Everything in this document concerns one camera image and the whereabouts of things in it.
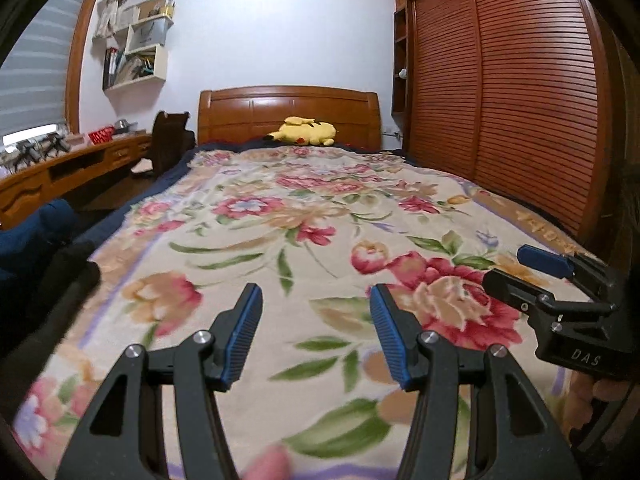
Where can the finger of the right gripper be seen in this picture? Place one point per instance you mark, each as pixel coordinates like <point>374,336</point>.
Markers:
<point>518,294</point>
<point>545,262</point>

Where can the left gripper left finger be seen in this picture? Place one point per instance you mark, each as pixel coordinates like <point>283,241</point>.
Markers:
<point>120,435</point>

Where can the navy blue suit jacket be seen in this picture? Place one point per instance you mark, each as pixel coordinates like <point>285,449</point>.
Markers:
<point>30,247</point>

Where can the right hand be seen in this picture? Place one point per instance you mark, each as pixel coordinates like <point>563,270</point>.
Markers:
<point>581,397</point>

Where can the left hand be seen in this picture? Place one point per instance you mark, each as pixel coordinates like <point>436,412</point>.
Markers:
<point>272,464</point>

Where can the wooden louvered wardrobe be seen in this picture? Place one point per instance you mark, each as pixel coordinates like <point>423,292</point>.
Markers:
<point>522,97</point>

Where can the floral bed blanket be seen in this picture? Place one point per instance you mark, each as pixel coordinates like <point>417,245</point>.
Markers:
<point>315,228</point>

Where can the wooden desk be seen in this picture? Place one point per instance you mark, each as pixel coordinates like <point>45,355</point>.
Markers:
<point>23,193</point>

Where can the yellow Pikachu plush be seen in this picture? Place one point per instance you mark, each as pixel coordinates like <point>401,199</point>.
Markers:
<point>304,131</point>

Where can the dark wooden chair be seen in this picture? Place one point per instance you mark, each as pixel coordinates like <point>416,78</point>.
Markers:
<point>170,140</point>

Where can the red basket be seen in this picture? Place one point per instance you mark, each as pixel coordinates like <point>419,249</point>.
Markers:
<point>102,135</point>

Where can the wooden headboard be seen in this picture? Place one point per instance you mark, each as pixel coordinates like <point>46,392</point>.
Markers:
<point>239,115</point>

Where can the window blind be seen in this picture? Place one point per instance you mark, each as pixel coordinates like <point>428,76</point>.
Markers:
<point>33,76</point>

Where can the white wall shelf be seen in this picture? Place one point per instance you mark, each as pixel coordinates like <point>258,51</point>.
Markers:
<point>136,45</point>

